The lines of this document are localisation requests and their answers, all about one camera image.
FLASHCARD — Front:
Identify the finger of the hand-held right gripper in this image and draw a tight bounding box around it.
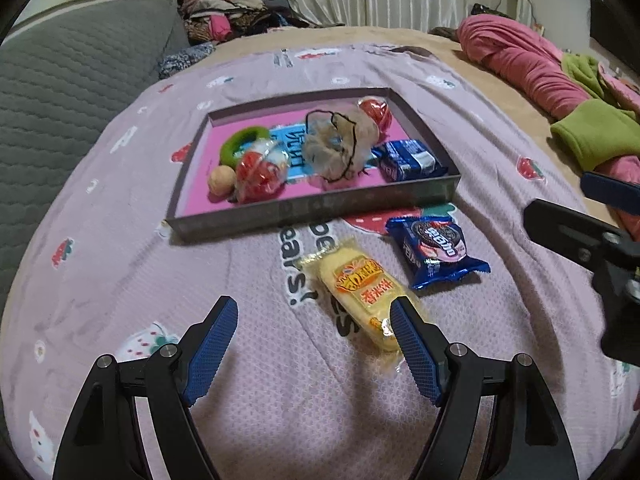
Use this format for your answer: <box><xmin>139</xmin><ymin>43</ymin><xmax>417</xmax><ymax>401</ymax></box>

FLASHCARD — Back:
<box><xmin>581</xmin><ymin>171</ymin><xmax>640</xmax><ymax>211</ymax></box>
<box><xmin>523</xmin><ymin>199</ymin><xmax>626</xmax><ymax>273</ymax></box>

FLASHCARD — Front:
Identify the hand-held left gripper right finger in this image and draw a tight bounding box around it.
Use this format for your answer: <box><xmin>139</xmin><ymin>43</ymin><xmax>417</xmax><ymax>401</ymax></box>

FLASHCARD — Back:
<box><xmin>389</xmin><ymin>296</ymin><xmax>576</xmax><ymax>480</ymax></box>

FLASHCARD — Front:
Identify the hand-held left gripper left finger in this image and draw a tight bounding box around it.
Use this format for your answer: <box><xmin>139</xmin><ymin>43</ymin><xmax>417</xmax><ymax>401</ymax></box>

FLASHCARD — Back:
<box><xmin>52</xmin><ymin>296</ymin><xmax>240</xmax><ymax>480</ymax></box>

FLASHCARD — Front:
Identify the yellow cake packet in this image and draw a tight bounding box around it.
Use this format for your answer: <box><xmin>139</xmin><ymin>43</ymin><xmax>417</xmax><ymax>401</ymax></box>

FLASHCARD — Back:
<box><xmin>300</xmin><ymin>237</ymin><xmax>431</xmax><ymax>361</ymax></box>

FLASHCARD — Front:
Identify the blue and pink cookie packet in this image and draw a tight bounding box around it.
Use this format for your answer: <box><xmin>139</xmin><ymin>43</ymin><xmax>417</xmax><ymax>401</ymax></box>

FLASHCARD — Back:
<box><xmin>385</xmin><ymin>214</ymin><xmax>491</xmax><ymax>291</ymax></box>

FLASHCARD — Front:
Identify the shallow grey box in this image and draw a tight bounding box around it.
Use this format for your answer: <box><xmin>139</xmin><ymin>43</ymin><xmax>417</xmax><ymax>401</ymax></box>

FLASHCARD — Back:
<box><xmin>165</xmin><ymin>87</ymin><xmax>461</xmax><ymax>246</ymax></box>

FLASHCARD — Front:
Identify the blue and white cookie packet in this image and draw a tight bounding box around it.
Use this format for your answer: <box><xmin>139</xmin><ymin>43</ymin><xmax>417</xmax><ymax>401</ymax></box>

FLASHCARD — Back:
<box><xmin>372</xmin><ymin>139</ymin><xmax>448</xmax><ymax>182</ymax></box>

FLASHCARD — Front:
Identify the walnut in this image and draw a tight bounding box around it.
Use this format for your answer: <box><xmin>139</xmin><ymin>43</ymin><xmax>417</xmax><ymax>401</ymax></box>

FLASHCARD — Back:
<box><xmin>208</xmin><ymin>166</ymin><xmax>237</xmax><ymax>196</ymax></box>

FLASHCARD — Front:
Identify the red snack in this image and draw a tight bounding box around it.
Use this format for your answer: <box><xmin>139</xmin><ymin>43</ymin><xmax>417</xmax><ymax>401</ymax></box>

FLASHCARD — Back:
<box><xmin>234</xmin><ymin>139</ymin><xmax>292</xmax><ymax>205</ymax></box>
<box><xmin>357</xmin><ymin>97</ymin><xmax>392</xmax><ymax>136</ymax></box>

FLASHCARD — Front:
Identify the green plush ring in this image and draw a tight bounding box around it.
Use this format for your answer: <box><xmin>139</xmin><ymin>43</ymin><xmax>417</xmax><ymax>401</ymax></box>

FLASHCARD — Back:
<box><xmin>219</xmin><ymin>126</ymin><xmax>273</xmax><ymax>167</ymax></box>

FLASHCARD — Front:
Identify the beige scrunchie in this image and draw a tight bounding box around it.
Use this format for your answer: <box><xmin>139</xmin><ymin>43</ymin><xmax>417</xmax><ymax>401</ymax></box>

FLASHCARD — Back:
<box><xmin>304</xmin><ymin>107</ymin><xmax>383</xmax><ymax>183</ymax></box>

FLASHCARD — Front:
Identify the green fleece blanket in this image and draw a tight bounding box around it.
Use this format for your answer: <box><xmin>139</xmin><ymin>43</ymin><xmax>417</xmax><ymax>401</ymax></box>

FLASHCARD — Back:
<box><xmin>550</xmin><ymin>52</ymin><xmax>640</xmax><ymax>171</ymax></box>

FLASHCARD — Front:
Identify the pink quilt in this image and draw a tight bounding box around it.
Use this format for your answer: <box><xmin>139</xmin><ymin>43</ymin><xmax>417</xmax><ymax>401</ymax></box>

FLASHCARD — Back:
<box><xmin>457</xmin><ymin>14</ymin><xmax>640</xmax><ymax>241</ymax></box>

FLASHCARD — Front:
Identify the black television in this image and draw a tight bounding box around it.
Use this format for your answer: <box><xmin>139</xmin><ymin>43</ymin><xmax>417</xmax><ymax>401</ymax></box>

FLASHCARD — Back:
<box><xmin>589</xmin><ymin>0</ymin><xmax>640</xmax><ymax>66</ymax></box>

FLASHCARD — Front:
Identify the arched vanity mirror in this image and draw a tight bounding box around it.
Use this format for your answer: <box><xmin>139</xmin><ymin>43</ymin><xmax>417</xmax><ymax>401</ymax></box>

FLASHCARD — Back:
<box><xmin>497</xmin><ymin>0</ymin><xmax>533</xmax><ymax>23</ymax></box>

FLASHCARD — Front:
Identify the dark floral cloth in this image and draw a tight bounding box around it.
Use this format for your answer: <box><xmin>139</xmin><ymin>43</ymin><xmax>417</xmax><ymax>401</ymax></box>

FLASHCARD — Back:
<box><xmin>157</xmin><ymin>42</ymin><xmax>217</xmax><ymax>80</ymax></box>

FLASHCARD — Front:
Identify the grey quilted headboard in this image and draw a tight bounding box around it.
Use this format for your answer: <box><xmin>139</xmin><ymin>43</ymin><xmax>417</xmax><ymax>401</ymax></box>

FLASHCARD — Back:
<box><xmin>0</xmin><ymin>0</ymin><xmax>191</xmax><ymax>321</ymax></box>

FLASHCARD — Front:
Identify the pile of clothes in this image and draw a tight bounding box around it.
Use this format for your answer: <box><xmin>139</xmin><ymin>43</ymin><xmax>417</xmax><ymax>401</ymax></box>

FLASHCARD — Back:
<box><xmin>172</xmin><ymin>0</ymin><xmax>346</xmax><ymax>43</ymax></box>

